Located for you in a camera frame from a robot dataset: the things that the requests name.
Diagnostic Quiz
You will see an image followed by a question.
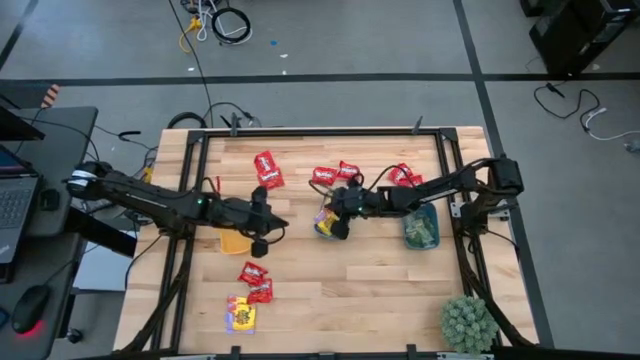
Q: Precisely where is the yellow purple candy pack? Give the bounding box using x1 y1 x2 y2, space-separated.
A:
230 302 258 332
224 293 242 335
313 207 341 237

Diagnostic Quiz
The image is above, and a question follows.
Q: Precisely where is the black equipment cabinet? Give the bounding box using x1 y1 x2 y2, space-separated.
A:
519 0 640 79

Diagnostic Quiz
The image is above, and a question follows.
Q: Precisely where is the thick black cable loop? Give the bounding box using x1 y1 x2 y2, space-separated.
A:
166 111 209 130

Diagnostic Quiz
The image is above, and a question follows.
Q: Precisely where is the black office desk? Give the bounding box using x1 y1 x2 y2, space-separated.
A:
0 105 100 360

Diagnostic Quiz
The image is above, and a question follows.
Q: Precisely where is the long black floor cable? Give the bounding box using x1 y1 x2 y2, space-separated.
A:
167 0 216 129

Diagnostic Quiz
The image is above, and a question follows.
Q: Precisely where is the black coiled cable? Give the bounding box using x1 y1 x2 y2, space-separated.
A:
210 7 253 46

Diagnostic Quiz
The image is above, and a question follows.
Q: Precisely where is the black computer mouse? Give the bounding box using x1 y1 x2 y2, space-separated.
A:
10 282 52 335

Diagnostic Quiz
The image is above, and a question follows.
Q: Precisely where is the small black desk device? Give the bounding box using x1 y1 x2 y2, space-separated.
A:
39 188 61 211

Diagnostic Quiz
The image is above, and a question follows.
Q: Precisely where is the yellow plastic bin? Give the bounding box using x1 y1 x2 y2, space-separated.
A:
219 228 254 256

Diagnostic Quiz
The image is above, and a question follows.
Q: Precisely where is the white charger cable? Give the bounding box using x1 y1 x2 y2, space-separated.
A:
582 106 640 143

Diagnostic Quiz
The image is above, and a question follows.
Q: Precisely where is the green artificial potted plant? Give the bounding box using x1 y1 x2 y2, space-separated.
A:
438 296 500 356

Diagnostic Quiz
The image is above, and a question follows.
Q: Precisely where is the white coiled cable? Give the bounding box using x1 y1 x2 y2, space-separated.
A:
196 0 254 46

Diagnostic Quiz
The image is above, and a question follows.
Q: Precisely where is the black angled display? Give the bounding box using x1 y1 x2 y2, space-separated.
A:
0 104 46 143

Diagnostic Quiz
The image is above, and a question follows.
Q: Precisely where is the orange black striped marker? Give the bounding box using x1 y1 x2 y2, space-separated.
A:
40 83 62 109

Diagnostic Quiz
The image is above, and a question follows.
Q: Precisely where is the grey open laptop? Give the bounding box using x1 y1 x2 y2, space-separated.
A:
0 143 40 266

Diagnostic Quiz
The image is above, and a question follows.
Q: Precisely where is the yellow extension cable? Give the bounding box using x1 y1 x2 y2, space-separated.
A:
178 17 204 55

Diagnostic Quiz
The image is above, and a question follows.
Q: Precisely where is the blue plastic bin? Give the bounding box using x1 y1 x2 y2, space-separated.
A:
402 202 442 251

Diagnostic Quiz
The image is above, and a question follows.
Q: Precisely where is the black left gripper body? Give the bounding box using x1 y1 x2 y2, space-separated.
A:
212 185 274 259

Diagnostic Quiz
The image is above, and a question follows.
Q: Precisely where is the black floor cable with plug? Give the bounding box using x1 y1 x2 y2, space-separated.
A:
533 81 601 134

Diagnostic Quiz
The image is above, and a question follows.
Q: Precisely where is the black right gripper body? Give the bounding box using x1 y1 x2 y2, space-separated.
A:
332 172 382 241

